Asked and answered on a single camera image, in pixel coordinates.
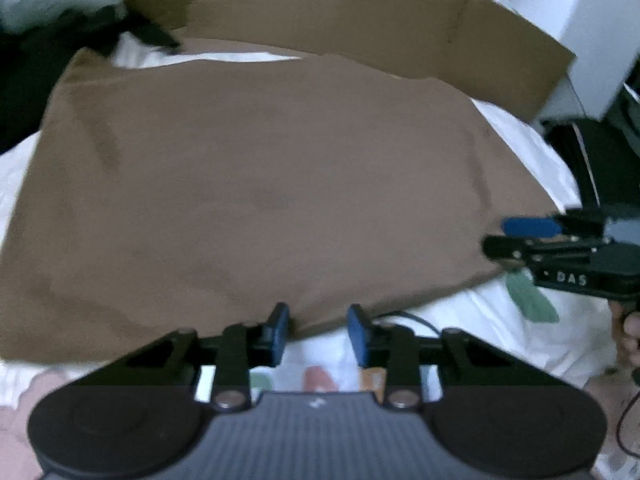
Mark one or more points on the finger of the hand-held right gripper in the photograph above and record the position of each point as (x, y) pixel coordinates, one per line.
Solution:
(507, 249)
(535, 226)

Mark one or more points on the grey plush toy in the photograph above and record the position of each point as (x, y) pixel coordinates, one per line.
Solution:
(45, 0)

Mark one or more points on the brown printed t-shirt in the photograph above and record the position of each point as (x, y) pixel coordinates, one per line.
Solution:
(250, 185)

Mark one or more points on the white bear print bedsheet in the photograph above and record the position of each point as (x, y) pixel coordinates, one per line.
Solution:
(475, 320)

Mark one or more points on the black cloth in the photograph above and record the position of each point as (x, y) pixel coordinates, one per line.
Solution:
(30, 85)

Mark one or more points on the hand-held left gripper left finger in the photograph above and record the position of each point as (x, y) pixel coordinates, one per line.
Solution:
(280, 332)

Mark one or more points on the person's right hand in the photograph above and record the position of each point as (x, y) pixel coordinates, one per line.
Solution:
(630, 332)

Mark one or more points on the black folded garment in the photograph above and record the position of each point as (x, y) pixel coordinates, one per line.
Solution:
(610, 160)

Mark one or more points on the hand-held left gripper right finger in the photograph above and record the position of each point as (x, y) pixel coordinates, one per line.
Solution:
(359, 335)

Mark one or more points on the brown cardboard sheet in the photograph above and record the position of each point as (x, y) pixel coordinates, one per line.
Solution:
(350, 10)

